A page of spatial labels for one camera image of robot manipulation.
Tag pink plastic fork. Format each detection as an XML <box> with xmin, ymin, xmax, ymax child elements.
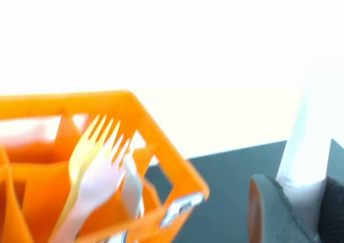
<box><xmin>49</xmin><ymin>133</ymin><xmax>133</xmax><ymax>243</ymax></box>

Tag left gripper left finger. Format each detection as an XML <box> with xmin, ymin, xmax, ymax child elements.
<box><xmin>247</xmin><ymin>174</ymin><xmax>320</xmax><ymax>243</ymax></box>

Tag pink plastic knife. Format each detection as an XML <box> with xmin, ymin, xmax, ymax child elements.
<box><xmin>276</xmin><ymin>73</ymin><xmax>334</xmax><ymax>235</ymax></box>

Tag orange plastic cutlery holder crate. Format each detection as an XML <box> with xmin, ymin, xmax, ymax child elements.
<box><xmin>0</xmin><ymin>90</ymin><xmax>210</xmax><ymax>243</ymax></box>

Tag yellow plastic fork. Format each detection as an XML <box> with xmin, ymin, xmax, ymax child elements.
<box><xmin>58</xmin><ymin>115</ymin><xmax>122</xmax><ymax>227</ymax></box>

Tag paper label with knife character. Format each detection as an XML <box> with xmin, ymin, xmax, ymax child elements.
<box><xmin>160</xmin><ymin>192</ymin><xmax>205</xmax><ymax>229</ymax></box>

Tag grey-white plastic knife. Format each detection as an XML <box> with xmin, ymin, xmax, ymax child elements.
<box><xmin>121</xmin><ymin>156</ymin><xmax>146</xmax><ymax>219</ymax></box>

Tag paper label with fork character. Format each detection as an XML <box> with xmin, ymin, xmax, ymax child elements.
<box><xmin>106</xmin><ymin>228</ymin><xmax>130</xmax><ymax>243</ymax></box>

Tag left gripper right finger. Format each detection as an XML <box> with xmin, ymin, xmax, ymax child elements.
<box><xmin>319</xmin><ymin>175</ymin><xmax>344</xmax><ymax>243</ymax></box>

